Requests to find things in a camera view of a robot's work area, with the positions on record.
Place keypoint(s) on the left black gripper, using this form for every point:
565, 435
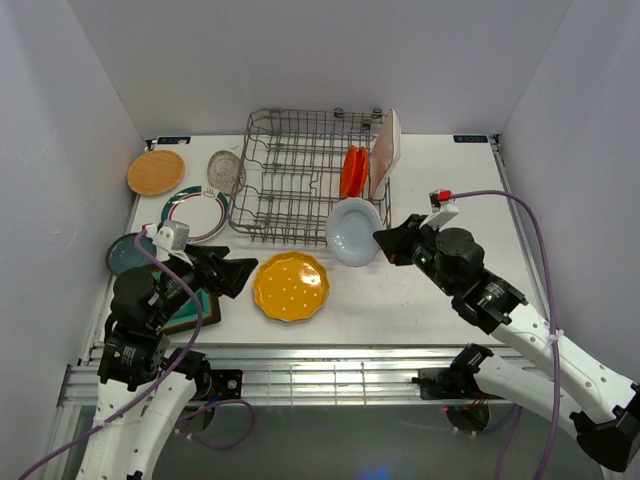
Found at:
206, 257

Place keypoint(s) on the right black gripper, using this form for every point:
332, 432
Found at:
395, 242

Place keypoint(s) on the light blue scalloped plate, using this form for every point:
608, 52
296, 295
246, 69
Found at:
349, 232

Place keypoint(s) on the yellow dotted scalloped plate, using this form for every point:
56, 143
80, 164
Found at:
291, 287

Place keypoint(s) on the orange round plate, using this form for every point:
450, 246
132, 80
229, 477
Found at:
349, 172
363, 156

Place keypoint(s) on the white rectangular plate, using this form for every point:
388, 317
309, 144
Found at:
385, 154

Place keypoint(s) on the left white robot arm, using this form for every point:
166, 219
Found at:
143, 386

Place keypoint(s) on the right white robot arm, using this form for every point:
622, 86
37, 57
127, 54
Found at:
606, 412

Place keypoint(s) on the teal square brown-rimmed plate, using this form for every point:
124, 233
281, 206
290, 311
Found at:
185, 319

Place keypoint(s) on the white plate green rim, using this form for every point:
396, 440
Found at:
203, 209

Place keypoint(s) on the speckled beige small plate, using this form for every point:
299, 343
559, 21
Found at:
226, 172

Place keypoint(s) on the dark teal round plate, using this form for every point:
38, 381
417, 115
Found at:
123, 255

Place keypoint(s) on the woven bamboo round plate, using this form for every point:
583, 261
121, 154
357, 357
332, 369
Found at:
155, 173

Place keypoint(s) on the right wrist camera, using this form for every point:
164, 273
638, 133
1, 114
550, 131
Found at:
443, 210

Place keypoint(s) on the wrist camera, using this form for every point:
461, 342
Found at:
170, 239
443, 210

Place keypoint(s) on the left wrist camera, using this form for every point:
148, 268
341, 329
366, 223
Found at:
170, 239

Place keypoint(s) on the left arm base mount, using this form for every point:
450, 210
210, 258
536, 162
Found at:
220, 384

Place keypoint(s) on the grey wire dish rack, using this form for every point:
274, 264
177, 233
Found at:
291, 171

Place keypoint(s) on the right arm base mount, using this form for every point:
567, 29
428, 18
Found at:
445, 384

